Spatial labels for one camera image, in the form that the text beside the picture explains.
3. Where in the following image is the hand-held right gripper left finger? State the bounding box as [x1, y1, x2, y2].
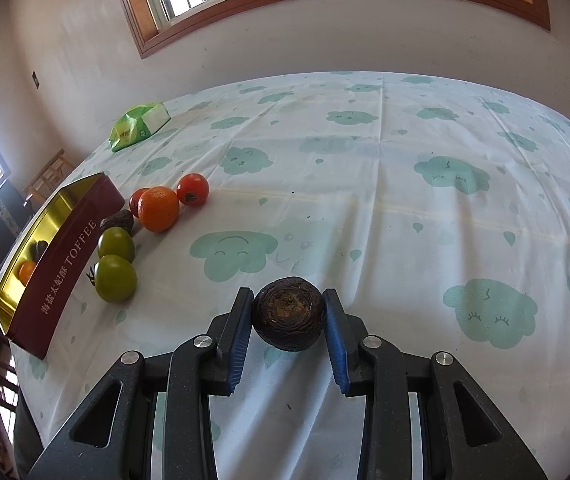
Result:
[25, 287, 256, 480]

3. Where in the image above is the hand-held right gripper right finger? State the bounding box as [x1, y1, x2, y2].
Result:
[321, 287, 548, 480]

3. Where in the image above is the red and gold tin box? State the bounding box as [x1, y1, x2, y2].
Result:
[0, 171, 126, 361]

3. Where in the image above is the green tomato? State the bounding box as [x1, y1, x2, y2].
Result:
[97, 227, 136, 263]
[87, 254, 138, 304]

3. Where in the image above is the red tomato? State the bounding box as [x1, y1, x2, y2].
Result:
[176, 173, 210, 207]
[129, 187, 152, 218]

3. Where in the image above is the cloud print tablecloth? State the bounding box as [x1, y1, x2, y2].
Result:
[12, 71, 570, 480]

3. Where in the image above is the light wooden chair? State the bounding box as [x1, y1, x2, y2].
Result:
[22, 149, 76, 206]

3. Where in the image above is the green tissue pack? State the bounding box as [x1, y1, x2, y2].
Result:
[109, 102, 172, 154]

